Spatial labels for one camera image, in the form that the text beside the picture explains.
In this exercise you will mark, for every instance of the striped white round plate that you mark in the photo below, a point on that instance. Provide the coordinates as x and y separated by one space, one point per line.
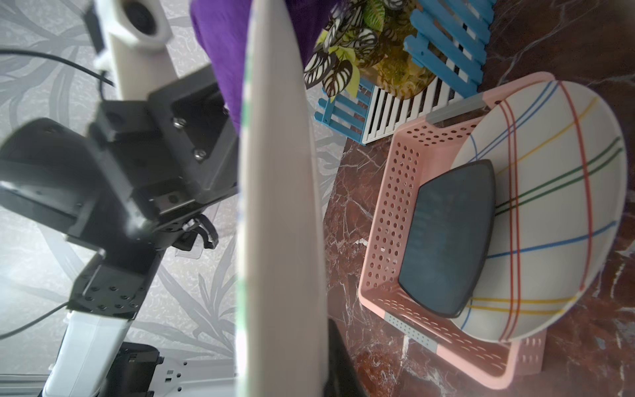
561 171

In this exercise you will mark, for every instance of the colourful mosaic round plate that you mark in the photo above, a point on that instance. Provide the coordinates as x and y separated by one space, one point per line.
281 320

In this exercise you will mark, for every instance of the potted plant yellow pot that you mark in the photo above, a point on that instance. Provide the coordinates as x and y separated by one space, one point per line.
365 39

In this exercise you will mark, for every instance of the dark teal square plate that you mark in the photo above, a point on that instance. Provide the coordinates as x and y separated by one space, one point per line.
449 238

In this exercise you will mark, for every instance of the blue white slatted crate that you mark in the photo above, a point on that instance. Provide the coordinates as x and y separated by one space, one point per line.
451 42

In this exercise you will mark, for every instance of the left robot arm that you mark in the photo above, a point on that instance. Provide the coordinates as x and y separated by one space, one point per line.
49 175

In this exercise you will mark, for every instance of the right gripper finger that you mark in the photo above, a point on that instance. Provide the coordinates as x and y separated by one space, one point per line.
342 376

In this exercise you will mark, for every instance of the purple cloth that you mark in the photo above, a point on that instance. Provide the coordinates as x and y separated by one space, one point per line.
221 29

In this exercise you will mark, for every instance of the pink plastic basket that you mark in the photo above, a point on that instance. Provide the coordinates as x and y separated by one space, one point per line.
421 150

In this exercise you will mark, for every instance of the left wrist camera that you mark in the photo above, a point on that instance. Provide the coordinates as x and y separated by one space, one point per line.
135 35

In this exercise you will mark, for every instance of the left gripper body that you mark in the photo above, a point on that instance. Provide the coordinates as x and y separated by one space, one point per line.
168 158

